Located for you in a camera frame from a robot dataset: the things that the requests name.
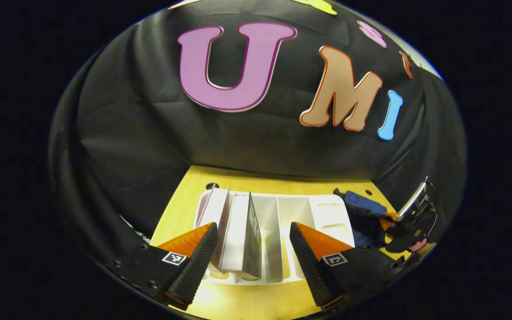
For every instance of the grey cover book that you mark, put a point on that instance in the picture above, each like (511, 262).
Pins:
(242, 235)

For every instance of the blue schoolbag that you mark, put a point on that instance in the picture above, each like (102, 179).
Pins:
(362, 209)

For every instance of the black backdrop cloth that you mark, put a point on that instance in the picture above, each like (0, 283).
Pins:
(238, 138)

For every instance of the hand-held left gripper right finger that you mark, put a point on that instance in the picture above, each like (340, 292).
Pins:
(307, 266)

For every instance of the white bookshelf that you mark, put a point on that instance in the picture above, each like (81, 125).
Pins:
(327, 218)

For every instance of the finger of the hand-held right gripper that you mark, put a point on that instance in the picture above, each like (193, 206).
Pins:
(389, 218)

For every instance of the pink cover book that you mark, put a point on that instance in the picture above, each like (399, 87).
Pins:
(215, 213)

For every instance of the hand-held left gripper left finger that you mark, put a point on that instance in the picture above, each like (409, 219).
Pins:
(196, 266)

